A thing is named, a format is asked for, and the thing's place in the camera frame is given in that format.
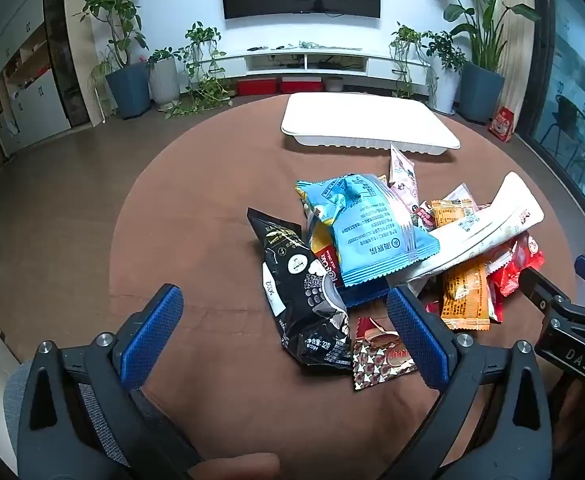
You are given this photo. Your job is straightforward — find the tall plant in blue pot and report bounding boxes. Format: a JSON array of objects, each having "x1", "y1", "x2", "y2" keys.
[{"x1": 75, "y1": 0, "x2": 152, "y2": 120}]

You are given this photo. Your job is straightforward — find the red bag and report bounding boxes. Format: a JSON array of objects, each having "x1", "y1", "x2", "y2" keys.
[{"x1": 490, "y1": 106, "x2": 516, "y2": 142}]

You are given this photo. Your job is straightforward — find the pink snack packet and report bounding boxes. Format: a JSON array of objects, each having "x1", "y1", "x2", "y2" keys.
[{"x1": 389, "y1": 142, "x2": 421, "y2": 216}]

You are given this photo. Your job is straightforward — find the large-leaved plant in blue pot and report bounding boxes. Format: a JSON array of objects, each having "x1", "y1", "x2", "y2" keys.
[{"x1": 415, "y1": 0, "x2": 541, "y2": 123}]

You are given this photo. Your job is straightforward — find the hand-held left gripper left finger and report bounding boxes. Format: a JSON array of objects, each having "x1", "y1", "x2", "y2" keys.
[{"x1": 17, "y1": 283, "x2": 203, "y2": 480}]

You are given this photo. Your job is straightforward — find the light blue snack packet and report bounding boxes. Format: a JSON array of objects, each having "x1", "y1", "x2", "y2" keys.
[{"x1": 295, "y1": 173, "x2": 441, "y2": 288}]

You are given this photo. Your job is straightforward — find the black snack packet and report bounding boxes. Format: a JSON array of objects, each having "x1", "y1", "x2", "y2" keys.
[{"x1": 246, "y1": 206, "x2": 353, "y2": 372}]

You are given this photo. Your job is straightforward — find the hanging vine plant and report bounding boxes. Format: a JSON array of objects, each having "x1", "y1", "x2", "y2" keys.
[{"x1": 390, "y1": 22, "x2": 431, "y2": 101}]

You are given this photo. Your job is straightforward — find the glass balcony door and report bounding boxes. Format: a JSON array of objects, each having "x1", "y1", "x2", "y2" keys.
[{"x1": 515, "y1": 0, "x2": 585, "y2": 243}]

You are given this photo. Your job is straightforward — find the orange snack packet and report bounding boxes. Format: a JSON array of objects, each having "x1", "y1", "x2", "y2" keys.
[
  {"x1": 440, "y1": 260, "x2": 493, "y2": 332},
  {"x1": 430, "y1": 199, "x2": 478, "y2": 231}
]

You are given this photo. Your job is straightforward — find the dark blue cake packet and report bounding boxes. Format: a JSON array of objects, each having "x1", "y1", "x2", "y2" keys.
[{"x1": 307, "y1": 210, "x2": 391, "y2": 308}]

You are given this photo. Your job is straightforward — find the long white snack packet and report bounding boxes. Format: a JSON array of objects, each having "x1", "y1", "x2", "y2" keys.
[{"x1": 407, "y1": 171, "x2": 544, "y2": 291}]

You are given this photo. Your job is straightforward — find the white television cabinet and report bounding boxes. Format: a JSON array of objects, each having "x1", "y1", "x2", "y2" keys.
[{"x1": 177, "y1": 47, "x2": 433, "y2": 83}]

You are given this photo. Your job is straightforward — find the brown patterned chocolate packet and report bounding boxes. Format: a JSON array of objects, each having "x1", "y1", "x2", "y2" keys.
[{"x1": 353, "y1": 316, "x2": 418, "y2": 391}]

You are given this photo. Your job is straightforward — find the white foam tray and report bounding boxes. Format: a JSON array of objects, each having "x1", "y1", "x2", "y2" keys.
[{"x1": 280, "y1": 92, "x2": 461, "y2": 156}]

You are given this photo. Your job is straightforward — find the white wall cupboard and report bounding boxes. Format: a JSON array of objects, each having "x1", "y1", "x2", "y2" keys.
[{"x1": 0, "y1": 7, "x2": 73, "y2": 158}]

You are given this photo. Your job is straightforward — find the black balcony chair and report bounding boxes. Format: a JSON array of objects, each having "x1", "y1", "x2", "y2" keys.
[{"x1": 547, "y1": 94, "x2": 585, "y2": 171}]

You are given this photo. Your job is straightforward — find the plant in grey pot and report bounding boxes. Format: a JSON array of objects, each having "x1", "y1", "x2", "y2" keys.
[{"x1": 147, "y1": 49, "x2": 180, "y2": 108}]

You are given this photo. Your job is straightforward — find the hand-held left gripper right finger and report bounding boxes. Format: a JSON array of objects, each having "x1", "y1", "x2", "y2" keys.
[{"x1": 387, "y1": 285, "x2": 553, "y2": 480}]

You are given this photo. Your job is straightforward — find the trailing vine plant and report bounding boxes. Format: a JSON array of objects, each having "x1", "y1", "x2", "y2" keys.
[{"x1": 165, "y1": 22, "x2": 236, "y2": 118}]

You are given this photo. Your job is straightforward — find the plant in white pot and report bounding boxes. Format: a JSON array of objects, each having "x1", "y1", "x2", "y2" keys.
[{"x1": 423, "y1": 30, "x2": 466, "y2": 115}]

